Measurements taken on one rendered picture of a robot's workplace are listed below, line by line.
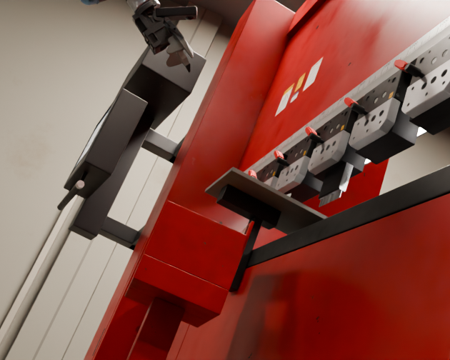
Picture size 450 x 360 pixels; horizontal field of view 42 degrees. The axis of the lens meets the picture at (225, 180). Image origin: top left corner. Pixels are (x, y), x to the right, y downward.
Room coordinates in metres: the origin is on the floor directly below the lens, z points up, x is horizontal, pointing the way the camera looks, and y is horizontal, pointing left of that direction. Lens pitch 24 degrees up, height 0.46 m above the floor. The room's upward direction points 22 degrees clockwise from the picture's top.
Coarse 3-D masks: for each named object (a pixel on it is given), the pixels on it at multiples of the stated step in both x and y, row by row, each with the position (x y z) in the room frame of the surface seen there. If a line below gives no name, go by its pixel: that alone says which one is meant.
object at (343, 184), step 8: (336, 168) 1.29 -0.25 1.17; (344, 168) 1.25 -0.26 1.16; (352, 168) 1.25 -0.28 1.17; (328, 176) 1.32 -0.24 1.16; (336, 176) 1.27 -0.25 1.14; (344, 176) 1.25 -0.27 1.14; (328, 184) 1.31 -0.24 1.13; (336, 184) 1.26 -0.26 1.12; (344, 184) 1.25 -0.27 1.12; (320, 192) 1.34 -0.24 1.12; (328, 192) 1.29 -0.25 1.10; (336, 192) 1.27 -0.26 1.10; (328, 200) 1.30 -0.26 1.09
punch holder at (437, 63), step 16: (432, 48) 0.94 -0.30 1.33; (448, 48) 0.89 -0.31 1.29; (416, 64) 0.99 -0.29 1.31; (432, 64) 0.93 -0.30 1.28; (448, 64) 0.87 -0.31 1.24; (416, 80) 0.97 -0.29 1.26; (432, 80) 0.91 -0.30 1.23; (448, 80) 0.86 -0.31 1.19; (416, 96) 0.95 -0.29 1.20; (432, 96) 0.90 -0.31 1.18; (448, 96) 0.88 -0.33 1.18; (416, 112) 0.96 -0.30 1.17; (432, 112) 0.94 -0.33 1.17; (448, 112) 0.92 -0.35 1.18; (432, 128) 0.99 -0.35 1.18
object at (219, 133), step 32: (256, 0) 2.07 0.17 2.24; (256, 32) 2.08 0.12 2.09; (224, 64) 2.12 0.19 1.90; (256, 64) 2.10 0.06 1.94; (224, 96) 2.08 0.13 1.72; (256, 96) 2.11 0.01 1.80; (192, 128) 2.22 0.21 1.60; (224, 128) 2.09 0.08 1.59; (192, 160) 2.08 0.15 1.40; (224, 160) 2.10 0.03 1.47; (160, 192) 2.30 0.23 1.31; (192, 192) 2.09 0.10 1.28; (352, 192) 2.23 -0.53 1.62; (224, 224) 2.12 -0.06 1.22; (128, 320) 2.08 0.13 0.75; (96, 352) 2.07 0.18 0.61; (128, 352) 2.09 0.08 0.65
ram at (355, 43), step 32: (352, 0) 1.51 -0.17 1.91; (384, 0) 1.26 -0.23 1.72; (416, 0) 1.07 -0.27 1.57; (448, 0) 0.94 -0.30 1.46; (320, 32) 1.72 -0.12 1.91; (352, 32) 1.41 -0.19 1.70; (384, 32) 1.19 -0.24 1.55; (416, 32) 1.03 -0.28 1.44; (448, 32) 0.91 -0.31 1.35; (288, 64) 1.97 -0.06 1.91; (352, 64) 1.33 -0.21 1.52; (384, 64) 1.14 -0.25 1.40; (320, 96) 1.49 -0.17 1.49; (352, 96) 1.26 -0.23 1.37; (256, 128) 2.06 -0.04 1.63; (288, 128) 1.68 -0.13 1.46; (320, 128) 1.41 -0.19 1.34; (256, 160) 1.89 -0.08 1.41
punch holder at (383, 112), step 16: (400, 80) 1.04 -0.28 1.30; (368, 96) 1.17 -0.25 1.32; (384, 96) 1.09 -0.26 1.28; (400, 96) 1.05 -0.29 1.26; (368, 112) 1.14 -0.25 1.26; (384, 112) 1.06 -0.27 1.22; (400, 112) 1.05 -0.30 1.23; (368, 128) 1.11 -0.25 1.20; (384, 128) 1.06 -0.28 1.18; (400, 128) 1.06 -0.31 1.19; (416, 128) 1.06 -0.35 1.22; (352, 144) 1.16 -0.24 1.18; (368, 144) 1.14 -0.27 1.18; (384, 144) 1.11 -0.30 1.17; (400, 144) 1.09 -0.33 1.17; (384, 160) 1.17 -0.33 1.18
